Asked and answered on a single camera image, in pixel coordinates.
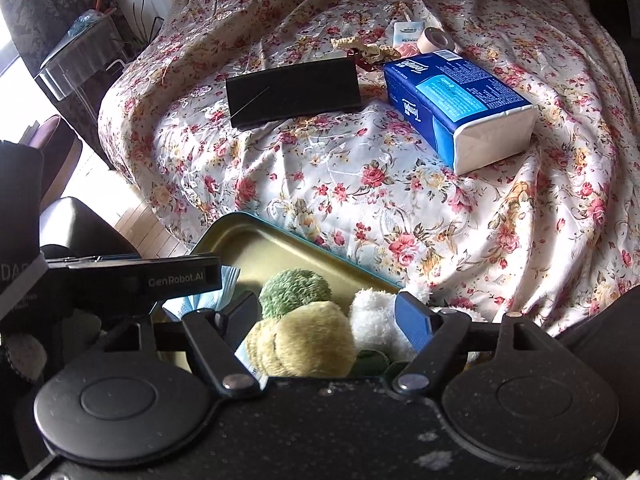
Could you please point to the person's left leg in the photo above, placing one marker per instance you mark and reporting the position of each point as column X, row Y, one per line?
column 85, row 230

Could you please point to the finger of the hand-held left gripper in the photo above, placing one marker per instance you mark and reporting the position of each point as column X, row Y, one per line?
column 150, row 277

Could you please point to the yellow plush toy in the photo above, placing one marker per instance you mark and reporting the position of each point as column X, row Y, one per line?
column 305, row 340

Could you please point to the gold metal tin tray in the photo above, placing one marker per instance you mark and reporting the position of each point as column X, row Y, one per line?
column 260, row 250

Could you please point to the patterned curtain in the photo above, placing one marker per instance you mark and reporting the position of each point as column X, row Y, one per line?
column 40, row 0

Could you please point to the floral bedspread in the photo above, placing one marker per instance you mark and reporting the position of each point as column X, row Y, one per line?
column 350, row 185

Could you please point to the white plush toy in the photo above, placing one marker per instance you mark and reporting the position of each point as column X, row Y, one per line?
column 372, row 317

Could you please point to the purple chair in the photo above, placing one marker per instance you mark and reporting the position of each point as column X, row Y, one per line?
column 47, row 145

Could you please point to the pink tape roll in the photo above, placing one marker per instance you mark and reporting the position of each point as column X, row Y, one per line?
column 435, row 40

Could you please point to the blue tissue pack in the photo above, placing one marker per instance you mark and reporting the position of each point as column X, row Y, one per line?
column 450, row 100

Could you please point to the beige crochet piece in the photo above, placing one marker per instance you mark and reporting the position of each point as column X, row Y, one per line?
column 375, row 50

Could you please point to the person's leg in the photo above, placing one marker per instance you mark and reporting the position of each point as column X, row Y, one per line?
column 605, row 320
column 85, row 230

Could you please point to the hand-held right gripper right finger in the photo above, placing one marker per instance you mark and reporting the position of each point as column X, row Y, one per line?
column 415, row 322

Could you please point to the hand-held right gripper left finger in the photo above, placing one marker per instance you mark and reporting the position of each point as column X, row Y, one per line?
column 241, row 316

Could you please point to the black rectangular box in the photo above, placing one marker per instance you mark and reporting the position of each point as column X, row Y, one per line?
column 295, row 90

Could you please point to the person's right leg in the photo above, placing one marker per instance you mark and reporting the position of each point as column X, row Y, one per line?
column 605, row 320

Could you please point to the green plush ball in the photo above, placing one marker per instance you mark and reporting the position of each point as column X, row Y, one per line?
column 295, row 290

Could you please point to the white and blue flat packet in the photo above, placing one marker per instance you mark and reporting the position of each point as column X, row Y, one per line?
column 406, row 35

